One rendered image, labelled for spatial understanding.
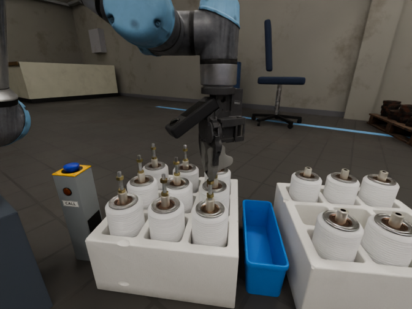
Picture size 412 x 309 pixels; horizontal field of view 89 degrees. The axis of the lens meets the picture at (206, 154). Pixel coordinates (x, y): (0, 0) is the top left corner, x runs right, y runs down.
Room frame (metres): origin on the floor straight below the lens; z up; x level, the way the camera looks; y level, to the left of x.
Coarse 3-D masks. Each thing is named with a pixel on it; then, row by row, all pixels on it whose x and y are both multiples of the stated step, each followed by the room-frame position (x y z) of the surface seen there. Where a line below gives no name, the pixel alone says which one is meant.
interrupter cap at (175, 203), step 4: (156, 200) 0.48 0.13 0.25; (160, 200) 0.48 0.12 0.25; (172, 200) 0.48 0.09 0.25; (176, 200) 0.48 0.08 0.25; (152, 204) 0.46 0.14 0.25; (156, 204) 0.47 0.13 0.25; (160, 204) 0.47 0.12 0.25; (172, 204) 0.47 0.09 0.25; (176, 204) 0.47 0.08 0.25; (152, 208) 0.45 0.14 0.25; (156, 208) 0.45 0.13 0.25; (160, 208) 0.45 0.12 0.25; (164, 208) 0.45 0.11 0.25; (168, 208) 0.45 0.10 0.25; (172, 208) 0.45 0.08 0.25; (176, 208) 0.45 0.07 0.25; (156, 212) 0.43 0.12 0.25; (160, 212) 0.43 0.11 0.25; (164, 212) 0.43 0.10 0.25; (168, 212) 0.43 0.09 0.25
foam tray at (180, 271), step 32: (160, 192) 0.65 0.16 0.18; (96, 256) 0.41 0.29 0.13; (128, 256) 0.40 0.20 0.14; (160, 256) 0.39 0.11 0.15; (192, 256) 0.38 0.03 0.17; (224, 256) 0.37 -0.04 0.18; (128, 288) 0.40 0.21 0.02; (160, 288) 0.39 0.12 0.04; (192, 288) 0.38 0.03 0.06; (224, 288) 0.37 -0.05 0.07
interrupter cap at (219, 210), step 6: (198, 204) 0.47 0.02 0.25; (204, 204) 0.47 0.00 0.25; (216, 204) 0.47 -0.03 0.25; (222, 204) 0.47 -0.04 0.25; (198, 210) 0.44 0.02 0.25; (204, 210) 0.44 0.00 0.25; (216, 210) 0.44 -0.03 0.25; (222, 210) 0.44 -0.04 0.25; (204, 216) 0.42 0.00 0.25; (210, 216) 0.41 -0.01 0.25; (216, 216) 0.42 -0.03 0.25
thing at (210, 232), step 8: (192, 216) 0.44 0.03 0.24; (200, 216) 0.42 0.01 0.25; (224, 216) 0.42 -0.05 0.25; (192, 224) 0.44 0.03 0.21; (200, 224) 0.41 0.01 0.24; (208, 224) 0.40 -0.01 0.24; (216, 224) 0.41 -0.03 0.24; (224, 224) 0.42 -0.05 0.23; (192, 232) 0.44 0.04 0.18; (200, 232) 0.41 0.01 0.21; (208, 232) 0.40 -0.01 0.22; (216, 232) 0.41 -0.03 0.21; (224, 232) 0.42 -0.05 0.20; (192, 240) 0.45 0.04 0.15; (200, 240) 0.41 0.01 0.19; (208, 240) 0.40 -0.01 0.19; (216, 240) 0.41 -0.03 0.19; (224, 240) 0.42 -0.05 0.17
